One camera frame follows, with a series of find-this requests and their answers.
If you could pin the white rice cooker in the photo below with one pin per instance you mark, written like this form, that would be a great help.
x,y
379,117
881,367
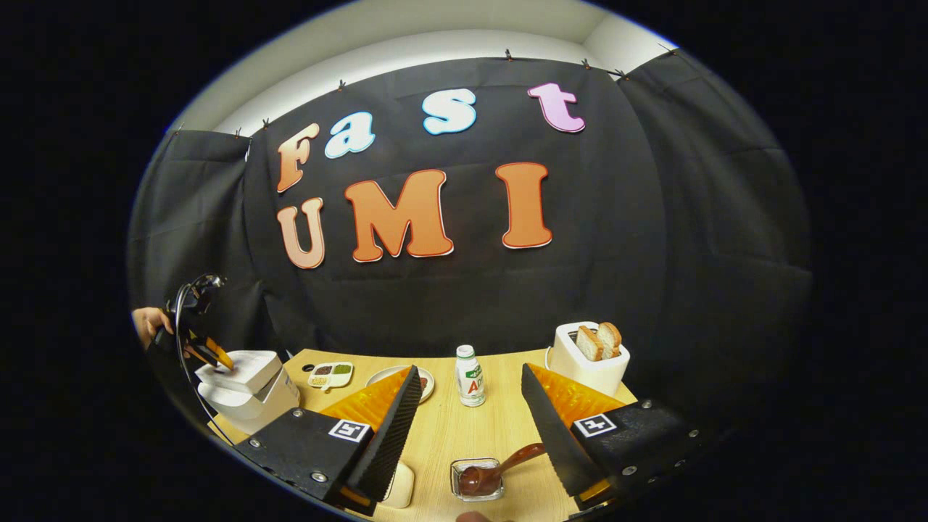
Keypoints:
x,y
246,391

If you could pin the white divided dish of beans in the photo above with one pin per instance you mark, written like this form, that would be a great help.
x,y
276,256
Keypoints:
x,y
330,371

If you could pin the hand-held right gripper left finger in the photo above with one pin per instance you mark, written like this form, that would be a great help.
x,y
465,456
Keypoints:
x,y
384,449

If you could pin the black backdrop cloth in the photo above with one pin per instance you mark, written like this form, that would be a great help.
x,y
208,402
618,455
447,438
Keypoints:
x,y
652,254

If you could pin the white drink bottle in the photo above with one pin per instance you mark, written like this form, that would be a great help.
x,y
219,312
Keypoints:
x,y
471,384

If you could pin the brown wooden spoon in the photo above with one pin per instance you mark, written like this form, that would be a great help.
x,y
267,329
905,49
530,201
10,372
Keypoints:
x,y
507,460

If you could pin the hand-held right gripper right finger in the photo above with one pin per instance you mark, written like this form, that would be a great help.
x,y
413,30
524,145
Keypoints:
x,y
554,435

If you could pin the white plate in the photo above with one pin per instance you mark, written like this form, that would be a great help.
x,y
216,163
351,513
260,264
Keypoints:
x,y
380,377

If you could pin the white toaster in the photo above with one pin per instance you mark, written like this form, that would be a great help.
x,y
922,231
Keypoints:
x,y
587,377

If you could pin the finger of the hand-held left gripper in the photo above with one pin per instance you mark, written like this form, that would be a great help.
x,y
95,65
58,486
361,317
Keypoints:
x,y
214,354

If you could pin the toasted bread slice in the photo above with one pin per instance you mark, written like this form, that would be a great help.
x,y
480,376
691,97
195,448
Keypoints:
x,y
589,344
611,337

